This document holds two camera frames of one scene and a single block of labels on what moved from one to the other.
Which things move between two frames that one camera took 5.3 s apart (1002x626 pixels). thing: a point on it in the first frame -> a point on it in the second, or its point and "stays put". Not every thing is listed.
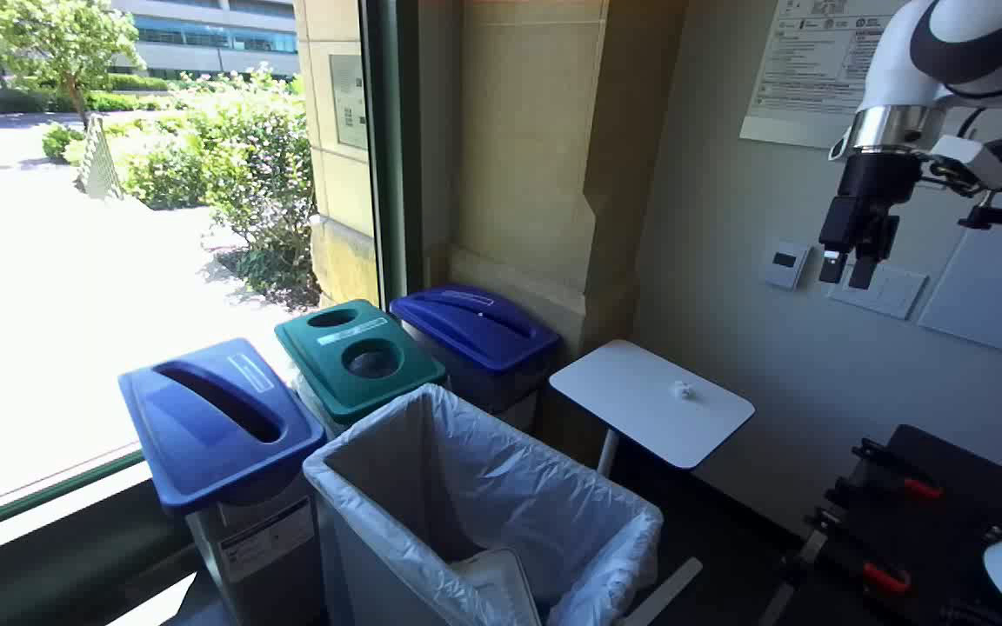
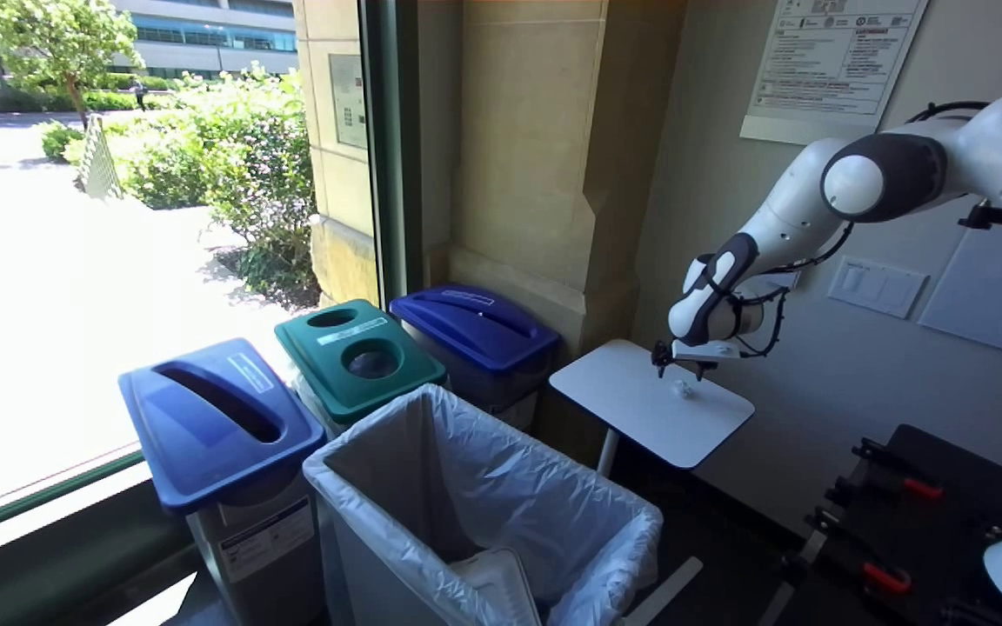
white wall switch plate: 893,289 stays put
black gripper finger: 860,271 -> 705,366
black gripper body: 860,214 -> 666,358
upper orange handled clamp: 910,459 stays put
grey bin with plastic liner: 427,513 stays put
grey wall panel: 998,289 stays put
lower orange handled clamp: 881,576 stays put
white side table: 654,402 stays put
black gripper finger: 829,266 -> 662,357
